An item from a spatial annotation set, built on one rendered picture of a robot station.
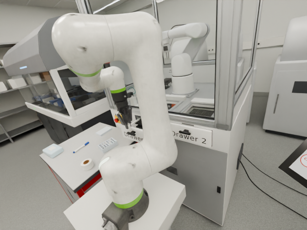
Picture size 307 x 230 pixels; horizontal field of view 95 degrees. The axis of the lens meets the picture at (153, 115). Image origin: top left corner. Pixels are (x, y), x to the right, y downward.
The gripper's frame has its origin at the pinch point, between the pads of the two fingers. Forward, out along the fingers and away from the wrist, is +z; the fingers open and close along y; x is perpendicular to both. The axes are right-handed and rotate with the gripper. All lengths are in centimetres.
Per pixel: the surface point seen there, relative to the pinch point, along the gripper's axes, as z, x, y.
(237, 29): -47, 58, -18
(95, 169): 17.3, -8.3, 27.2
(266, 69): 34, 65, -337
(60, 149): 14, -52, 31
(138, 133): 3.9, 6.5, -1.3
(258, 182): 94, 77, -80
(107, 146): 13.8, -17.4, 10.5
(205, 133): 2.7, 45.9, -15.9
